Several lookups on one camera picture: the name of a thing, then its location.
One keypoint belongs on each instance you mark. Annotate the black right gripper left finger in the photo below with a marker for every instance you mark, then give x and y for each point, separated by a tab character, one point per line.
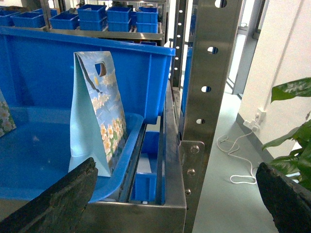
59	208

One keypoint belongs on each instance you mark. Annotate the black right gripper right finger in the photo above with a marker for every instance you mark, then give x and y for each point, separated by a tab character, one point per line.
287	201

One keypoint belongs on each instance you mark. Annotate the flower gift bag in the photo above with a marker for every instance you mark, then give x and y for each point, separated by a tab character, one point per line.
97	118
7	123

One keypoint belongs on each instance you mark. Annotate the green potted plant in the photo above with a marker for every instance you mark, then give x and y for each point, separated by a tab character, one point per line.
298	162

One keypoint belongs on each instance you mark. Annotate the large blue plastic tray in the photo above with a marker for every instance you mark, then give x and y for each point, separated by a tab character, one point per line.
36	154

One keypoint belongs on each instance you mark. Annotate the tall blue plastic bin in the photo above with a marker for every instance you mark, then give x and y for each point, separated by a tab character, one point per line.
37	69

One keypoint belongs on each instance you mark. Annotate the blue bin on far shelf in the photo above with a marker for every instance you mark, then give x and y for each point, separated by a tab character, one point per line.
91	12

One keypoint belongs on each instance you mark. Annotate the steel conveyor rack frame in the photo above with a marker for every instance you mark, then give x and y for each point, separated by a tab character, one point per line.
167	214

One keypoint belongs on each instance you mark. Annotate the white wall socket plug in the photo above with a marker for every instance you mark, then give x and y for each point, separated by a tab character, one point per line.
254	125

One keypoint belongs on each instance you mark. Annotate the steel perforated rack post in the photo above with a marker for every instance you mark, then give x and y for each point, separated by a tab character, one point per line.
215	32

